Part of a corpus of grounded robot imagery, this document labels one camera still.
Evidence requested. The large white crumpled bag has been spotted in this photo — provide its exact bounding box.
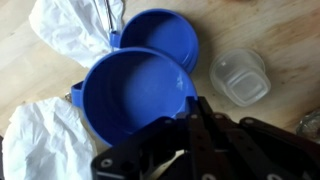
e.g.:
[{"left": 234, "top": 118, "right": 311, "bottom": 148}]
[{"left": 29, "top": 0, "right": 124, "bottom": 68}]

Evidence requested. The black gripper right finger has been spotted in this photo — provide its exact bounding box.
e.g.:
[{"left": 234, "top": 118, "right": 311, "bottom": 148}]
[{"left": 186, "top": 97, "right": 320, "bottom": 180}]

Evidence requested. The metal whisk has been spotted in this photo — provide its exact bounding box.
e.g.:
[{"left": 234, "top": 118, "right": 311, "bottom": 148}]
[{"left": 95, "top": 0, "right": 115, "bottom": 32}]

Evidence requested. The small white crumpled napkin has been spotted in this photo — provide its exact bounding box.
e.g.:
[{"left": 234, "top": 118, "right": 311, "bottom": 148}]
[{"left": 2, "top": 97, "right": 97, "bottom": 180}]

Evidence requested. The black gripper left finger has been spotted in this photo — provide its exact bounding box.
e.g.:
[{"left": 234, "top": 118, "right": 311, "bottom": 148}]
[{"left": 91, "top": 117, "right": 187, "bottom": 180}]

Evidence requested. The dark blue cup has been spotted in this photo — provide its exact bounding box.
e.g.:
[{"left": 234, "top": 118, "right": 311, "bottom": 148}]
[
  {"left": 109, "top": 9, "right": 199, "bottom": 73},
  {"left": 71, "top": 48, "right": 197, "bottom": 146}
]

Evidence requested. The clear plastic container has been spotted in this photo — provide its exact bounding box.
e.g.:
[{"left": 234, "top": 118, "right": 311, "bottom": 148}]
[{"left": 209, "top": 48, "right": 271, "bottom": 107}]

